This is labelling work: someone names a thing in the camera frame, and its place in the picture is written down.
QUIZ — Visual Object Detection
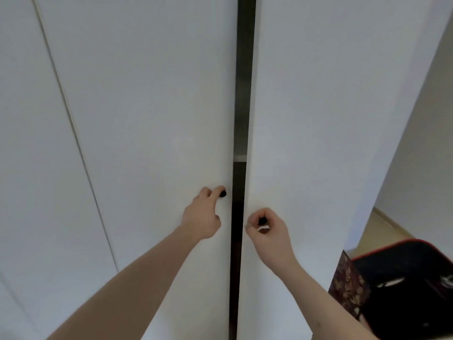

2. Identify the person's left forearm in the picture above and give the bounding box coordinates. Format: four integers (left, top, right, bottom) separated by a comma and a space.
46, 224, 202, 340

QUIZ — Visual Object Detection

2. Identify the white wardrobe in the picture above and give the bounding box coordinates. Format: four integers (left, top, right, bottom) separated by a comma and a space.
0, 0, 443, 340

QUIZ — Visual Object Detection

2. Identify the person's right hand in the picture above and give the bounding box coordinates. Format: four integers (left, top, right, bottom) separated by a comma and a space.
244, 207, 298, 272

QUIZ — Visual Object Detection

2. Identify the person's left hand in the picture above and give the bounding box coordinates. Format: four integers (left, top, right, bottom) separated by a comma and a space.
180, 186, 227, 241

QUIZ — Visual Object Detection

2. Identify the black red-trimmed camp chair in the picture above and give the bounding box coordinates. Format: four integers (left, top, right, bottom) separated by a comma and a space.
350, 238, 453, 340

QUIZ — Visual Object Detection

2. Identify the floral folding chair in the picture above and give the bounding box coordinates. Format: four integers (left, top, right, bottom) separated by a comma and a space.
328, 250, 371, 321

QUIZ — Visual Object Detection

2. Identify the person's right forearm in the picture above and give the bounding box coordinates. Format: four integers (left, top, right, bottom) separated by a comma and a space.
279, 258, 379, 340

